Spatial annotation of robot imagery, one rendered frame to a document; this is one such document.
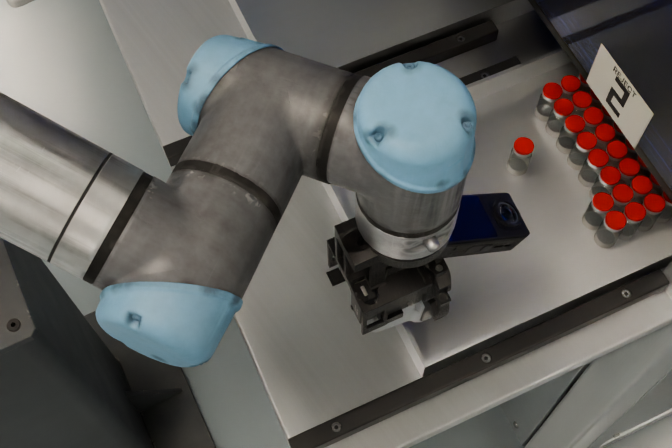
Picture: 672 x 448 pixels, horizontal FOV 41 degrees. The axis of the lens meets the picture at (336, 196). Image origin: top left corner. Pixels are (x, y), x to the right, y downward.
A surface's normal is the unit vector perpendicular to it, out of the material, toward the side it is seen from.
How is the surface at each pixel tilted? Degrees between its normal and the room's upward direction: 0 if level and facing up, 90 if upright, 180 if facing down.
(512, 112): 0
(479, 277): 0
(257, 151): 28
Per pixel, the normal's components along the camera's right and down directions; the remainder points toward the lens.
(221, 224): 0.43, -0.26
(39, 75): -0.01, -0.47
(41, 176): 0.26, -0.08
